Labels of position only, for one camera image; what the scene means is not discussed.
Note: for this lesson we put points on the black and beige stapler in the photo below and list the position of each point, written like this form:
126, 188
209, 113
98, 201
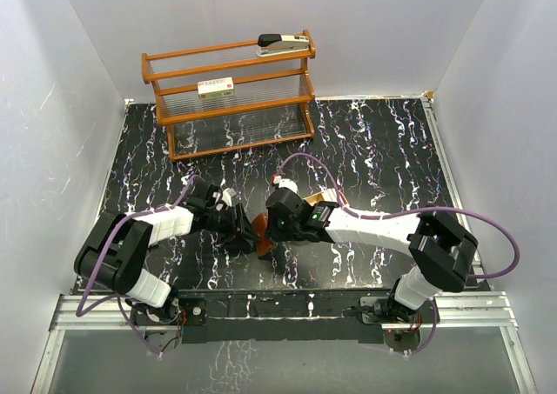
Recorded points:
277, 44

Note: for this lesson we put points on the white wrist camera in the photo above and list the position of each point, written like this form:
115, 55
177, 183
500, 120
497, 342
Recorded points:
278, 181
225, 198

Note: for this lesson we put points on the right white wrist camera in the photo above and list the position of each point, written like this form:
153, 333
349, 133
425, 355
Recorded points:
278, 181

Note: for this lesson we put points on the wooden three-tier shelf rack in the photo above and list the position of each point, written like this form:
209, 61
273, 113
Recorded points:
271, 104

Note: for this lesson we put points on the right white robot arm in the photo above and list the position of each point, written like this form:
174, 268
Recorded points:
442, 249

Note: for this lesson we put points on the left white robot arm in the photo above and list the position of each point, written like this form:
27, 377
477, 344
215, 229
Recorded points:
113, 254

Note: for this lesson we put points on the white and red staples box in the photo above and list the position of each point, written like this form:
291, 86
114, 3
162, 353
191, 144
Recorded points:
216, 88

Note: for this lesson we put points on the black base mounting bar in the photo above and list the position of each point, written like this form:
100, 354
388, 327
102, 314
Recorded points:
298, 315

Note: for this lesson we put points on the brown leather card holder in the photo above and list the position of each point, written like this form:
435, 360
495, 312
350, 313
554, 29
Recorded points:
264, 246

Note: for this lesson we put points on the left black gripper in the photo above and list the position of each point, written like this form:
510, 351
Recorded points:
240, 229

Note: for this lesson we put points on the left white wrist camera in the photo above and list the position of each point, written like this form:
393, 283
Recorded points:
225, 198

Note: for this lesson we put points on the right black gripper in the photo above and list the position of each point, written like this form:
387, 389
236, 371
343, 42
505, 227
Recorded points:
273, 230

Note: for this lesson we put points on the beige oval tray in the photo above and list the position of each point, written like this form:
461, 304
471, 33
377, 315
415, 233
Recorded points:
328, 195

